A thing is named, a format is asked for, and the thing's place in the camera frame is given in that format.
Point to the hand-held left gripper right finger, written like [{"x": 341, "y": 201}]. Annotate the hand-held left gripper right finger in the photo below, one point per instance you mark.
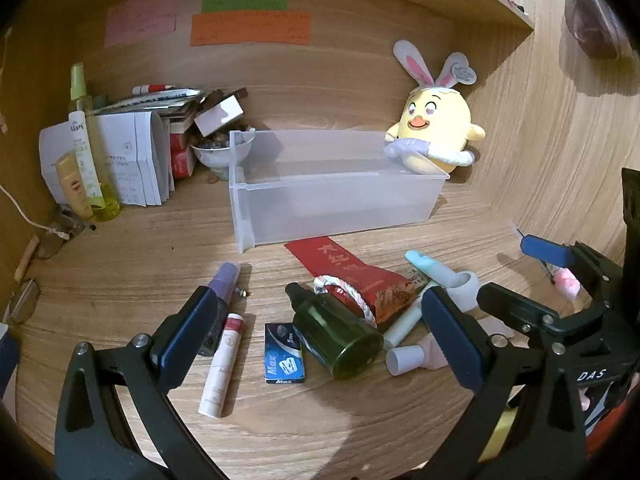
[{"x": 450, "y": 340}]

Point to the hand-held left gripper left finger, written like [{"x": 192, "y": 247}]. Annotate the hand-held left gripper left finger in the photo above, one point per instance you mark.
[{"x": 185, "y": 330}]

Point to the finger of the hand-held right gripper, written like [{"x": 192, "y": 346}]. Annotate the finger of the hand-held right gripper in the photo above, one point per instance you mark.
[
  {"x": 545, "y": 252},
  {"x": 520, "y": 307}
]

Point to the mint green tube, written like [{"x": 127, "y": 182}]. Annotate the mint green tube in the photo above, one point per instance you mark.
[{"x": 407, "y": 322}]

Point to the pink tube with white cap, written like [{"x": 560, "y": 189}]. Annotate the pink tube with white cap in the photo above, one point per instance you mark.
[{"x": 405, "y": 360}]

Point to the white tape roll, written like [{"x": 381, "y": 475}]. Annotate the white tape roll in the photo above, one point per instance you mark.
[{"x": 465, "y": 292}]

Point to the white and red tube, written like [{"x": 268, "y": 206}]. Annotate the white and red tube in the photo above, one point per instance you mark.
[{"x": 222, "y": 365}]

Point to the purple-capped grey tube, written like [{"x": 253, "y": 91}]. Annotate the purple-capped grey tube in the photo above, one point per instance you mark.
[{"x": 225, "y": 280}]

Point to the mint green pen-shaped item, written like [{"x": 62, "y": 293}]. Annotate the mint green pen-shaped item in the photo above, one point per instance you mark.
[{"x": 425, "y": 262}]

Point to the small blue box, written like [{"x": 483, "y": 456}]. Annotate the small blue box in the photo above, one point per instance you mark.
[{"x": 284, "y": 355}]

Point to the green glass bottle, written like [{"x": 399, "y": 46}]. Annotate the green glass bottle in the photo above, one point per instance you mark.
[{"x": 335, "y": 335}]

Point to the red tea packet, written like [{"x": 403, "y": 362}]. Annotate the red tea packet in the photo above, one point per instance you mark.
[{"x": 340, "y": 260}]

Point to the clear plastic storage box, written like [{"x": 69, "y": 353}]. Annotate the clear plastic storage box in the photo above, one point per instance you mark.
[{"x": 325, "y": 195}]

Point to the small pink object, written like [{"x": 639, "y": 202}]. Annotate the small pink object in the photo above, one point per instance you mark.
[{"x": 567, "y": 282}]

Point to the pale yellow object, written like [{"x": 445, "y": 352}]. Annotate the pale yellow object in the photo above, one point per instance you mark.
[{"x": 500, "y": 435}]

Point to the red box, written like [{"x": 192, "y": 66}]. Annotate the red box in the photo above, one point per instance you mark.
[{"x": 182, "y": 160}]

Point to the yellow chick plush toy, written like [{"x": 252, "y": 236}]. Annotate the yellow chick plush toy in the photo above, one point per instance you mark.
[{"x": 435, "y": 120}]

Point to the wooden stick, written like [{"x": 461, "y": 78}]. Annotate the wooden stick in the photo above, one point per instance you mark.
[{"x": 26, "y": 260}]

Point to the white folded paper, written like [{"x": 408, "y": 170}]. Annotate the white folded paper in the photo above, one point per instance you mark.
[{"x": 130, "y": 160}]

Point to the white bowl of nuts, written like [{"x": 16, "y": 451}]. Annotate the white bowl of nuts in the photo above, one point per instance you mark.
[{"x": 215, "y": 152}]

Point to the beige small bottle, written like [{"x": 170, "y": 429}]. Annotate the beige small bottle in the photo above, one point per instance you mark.
[{"x": 72, "y": 185}]

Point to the yellow-green spray bottle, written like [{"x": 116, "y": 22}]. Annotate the yellow-green spray bottle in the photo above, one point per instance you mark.
[{"x": 95, "y": 160}]

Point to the small white cardboard box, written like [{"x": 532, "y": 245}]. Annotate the small white cardboard box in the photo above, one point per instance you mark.
[{"x": 217, "y": 115}]

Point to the stack of books and papers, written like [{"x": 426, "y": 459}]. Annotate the stack of books and papers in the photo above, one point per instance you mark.
[{"x": 165, "y": 107}]

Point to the dark brown blurry object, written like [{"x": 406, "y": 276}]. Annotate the dark brown blurry object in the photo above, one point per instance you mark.
[{"x": 595, "y": 15}]

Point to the red and white marker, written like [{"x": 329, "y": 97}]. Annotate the red and white marker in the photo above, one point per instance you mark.
[{"x": 152, "y": 89}]

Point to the orange sticky note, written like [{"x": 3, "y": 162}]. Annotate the orange sticky note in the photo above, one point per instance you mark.
[{"x": 250, "y": 29}]

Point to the pink sticky note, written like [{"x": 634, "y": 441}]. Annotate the pink sticky note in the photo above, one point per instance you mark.
[{"x": 140, "y": 20}]

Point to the green sticky note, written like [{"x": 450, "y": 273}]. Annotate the green sticky note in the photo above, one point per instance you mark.
[{"x": 245, "y": 5}]

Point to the clear frame eyeglasses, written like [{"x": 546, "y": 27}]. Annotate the clear frame eyeglasses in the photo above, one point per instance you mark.
[{"x": 50, "y": 245}]

